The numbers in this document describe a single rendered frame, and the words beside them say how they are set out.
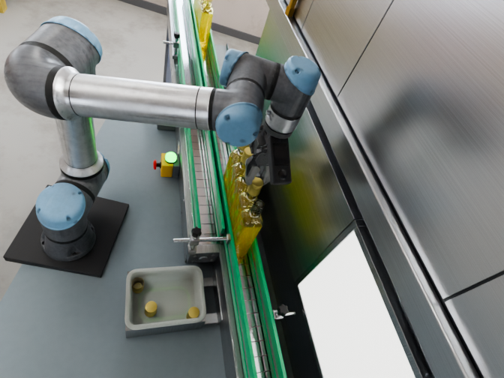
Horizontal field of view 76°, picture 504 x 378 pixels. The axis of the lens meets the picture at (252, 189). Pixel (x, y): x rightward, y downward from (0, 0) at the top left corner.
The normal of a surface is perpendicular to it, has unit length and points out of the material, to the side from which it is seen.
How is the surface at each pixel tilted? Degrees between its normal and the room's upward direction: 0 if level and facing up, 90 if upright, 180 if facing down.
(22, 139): 0
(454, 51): 90
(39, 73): 23
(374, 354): 90
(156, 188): 0
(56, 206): 9
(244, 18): 90
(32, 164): 0
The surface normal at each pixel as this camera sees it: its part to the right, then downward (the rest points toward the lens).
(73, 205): 0.29, -0.47
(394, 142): -0.95, -0.01
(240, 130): -0.11, 0.77
